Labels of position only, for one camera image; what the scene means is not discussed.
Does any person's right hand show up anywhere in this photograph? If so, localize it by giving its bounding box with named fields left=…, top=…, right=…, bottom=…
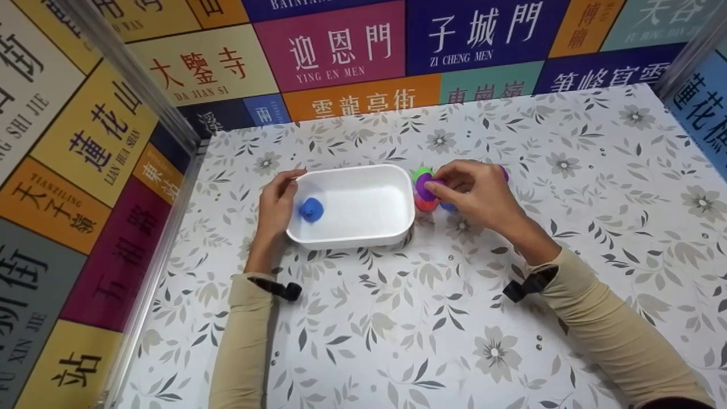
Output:
left=425, top=159, right=532, bottom=241

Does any person's left hand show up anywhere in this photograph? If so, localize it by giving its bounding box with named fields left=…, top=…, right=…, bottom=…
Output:
left=257, top=169, right=308, bottom=243

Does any white plastic container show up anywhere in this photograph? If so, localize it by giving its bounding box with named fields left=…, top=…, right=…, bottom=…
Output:
left=285, top=164, right=416, bottom=250

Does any person's right forearm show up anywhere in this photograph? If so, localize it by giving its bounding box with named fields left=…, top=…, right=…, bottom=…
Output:
left=511, top=217, right=717, bottom=409

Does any person's left forearm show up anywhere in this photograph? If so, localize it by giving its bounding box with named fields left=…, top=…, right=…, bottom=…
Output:
left=209, top=237, right=283, bottom=409

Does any small blue toy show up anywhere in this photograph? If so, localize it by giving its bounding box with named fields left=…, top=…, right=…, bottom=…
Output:
left=299, top=198, right=325, bottom=223

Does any black wrist band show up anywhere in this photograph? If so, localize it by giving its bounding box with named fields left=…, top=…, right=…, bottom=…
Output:
left=503, top=266, right=559, bottom=303
left=248, top=276, right=303, bottom=302

